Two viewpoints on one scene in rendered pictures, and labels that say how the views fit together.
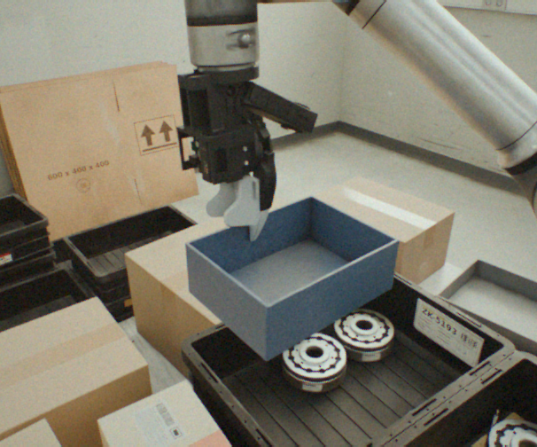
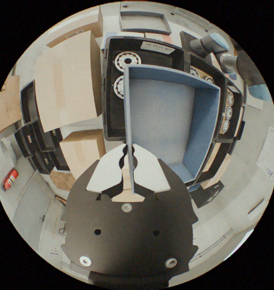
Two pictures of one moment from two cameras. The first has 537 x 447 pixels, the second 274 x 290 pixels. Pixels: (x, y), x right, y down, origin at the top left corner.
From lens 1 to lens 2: 0.65 m
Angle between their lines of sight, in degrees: 86
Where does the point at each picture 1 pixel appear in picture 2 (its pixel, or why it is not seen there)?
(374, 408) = not seen: hidden behind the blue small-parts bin
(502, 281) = (130, 13)
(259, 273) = (140, 137)
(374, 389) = not seen: hidden behind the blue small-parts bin
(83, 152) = (3, 109)
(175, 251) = (47, 113)
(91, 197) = (13, 106)
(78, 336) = (75, 153)
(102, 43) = not seen: outside the picture
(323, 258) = (154, 90)
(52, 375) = (89, 162)
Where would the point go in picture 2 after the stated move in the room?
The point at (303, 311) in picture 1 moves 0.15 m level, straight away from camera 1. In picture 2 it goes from (195, 156) to (155, 104)
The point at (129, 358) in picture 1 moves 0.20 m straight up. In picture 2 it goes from (91, 144) to (75, 175)
